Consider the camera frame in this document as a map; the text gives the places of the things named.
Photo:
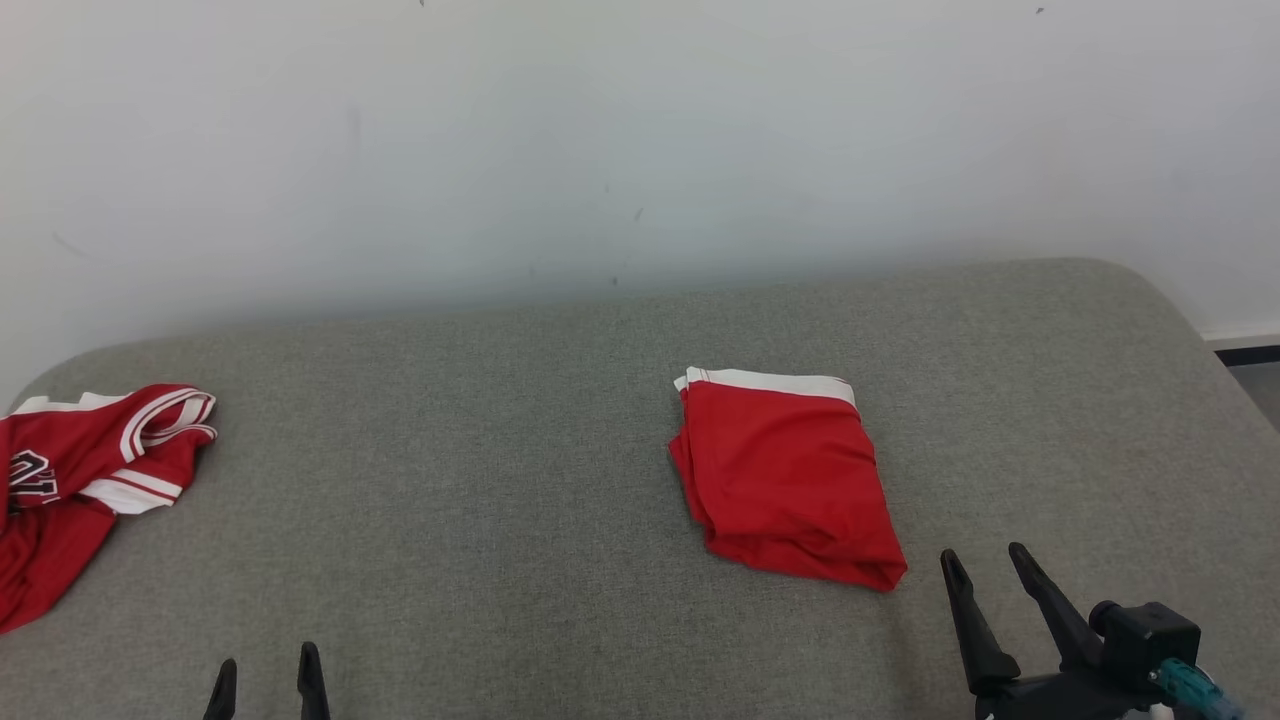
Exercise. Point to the red shorts white stripe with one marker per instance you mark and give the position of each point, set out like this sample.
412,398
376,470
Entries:
790,480

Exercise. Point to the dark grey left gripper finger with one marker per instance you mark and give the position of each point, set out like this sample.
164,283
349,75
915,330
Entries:
222,695
313,690

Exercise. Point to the black skirting strip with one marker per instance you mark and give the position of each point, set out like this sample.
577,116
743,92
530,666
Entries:
1250,355

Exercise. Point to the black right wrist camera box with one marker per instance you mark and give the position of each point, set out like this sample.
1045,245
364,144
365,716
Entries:
1150,635

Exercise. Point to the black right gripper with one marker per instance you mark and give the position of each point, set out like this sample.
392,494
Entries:
1070,698

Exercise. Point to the red white sports jersey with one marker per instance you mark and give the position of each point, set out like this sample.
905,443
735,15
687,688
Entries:
70,470

